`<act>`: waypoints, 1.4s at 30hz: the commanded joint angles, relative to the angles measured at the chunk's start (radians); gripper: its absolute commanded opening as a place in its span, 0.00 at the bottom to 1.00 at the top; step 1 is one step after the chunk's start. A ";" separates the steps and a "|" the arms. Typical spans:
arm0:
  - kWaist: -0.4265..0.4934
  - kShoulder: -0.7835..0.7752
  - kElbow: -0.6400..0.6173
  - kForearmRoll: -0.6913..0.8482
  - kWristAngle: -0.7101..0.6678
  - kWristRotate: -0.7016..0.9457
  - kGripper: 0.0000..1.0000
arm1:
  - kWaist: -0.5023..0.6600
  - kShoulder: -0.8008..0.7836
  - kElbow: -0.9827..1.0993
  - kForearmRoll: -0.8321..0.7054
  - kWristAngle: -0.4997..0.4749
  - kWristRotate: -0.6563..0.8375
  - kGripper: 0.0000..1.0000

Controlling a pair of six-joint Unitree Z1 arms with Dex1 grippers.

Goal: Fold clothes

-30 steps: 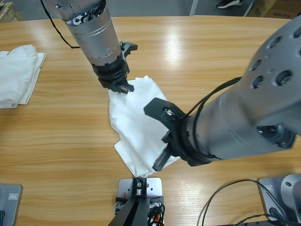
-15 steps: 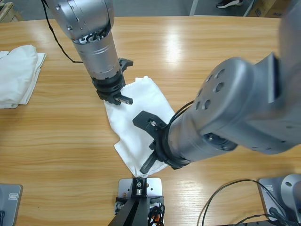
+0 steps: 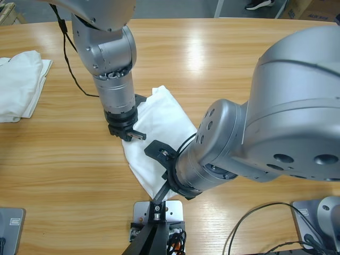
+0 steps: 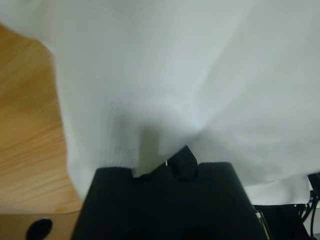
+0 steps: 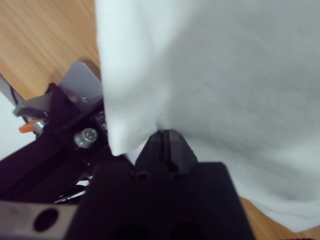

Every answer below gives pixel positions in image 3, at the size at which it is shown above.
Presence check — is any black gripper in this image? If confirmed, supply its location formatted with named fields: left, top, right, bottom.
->
left=144, top=139, right=203, bottom=203
left=104, top=93, right=149, bottom=142

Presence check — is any white Unitree T-shirt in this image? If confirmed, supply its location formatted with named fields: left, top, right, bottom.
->
left=121, top=85, right=200, bottom=203
left=0, top=50, right=54, bottom=124

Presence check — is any wooden pallet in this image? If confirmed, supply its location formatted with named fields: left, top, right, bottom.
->
left=0, top=2, right=27, bottom=26

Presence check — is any black white shoe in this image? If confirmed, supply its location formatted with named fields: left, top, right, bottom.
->
left=244, top=0, right=276, bottom=11

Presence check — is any brown cardboard box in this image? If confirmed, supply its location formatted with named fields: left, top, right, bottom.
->
left=279, top=0, right=340, bottom=23

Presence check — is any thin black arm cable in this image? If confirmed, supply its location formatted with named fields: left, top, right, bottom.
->
left=178, top=133, right=198, bottom=156
left=49, top=4, right=101, bottom=99

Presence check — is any white block with dark post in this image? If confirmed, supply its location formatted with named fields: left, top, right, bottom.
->
left=127, top=200, right=188, bottom=255

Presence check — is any black cable at base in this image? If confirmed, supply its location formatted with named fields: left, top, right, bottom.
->
left=222, top=201, right=325, bottom=255

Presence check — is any white metal post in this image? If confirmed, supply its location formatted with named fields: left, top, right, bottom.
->
left=214, top=0, right=226, bottom=19

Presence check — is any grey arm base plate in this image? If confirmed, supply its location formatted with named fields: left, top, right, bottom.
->
left=0, top=207, right=25, bottom=255
left=292, top=196, right=340, bottom=251

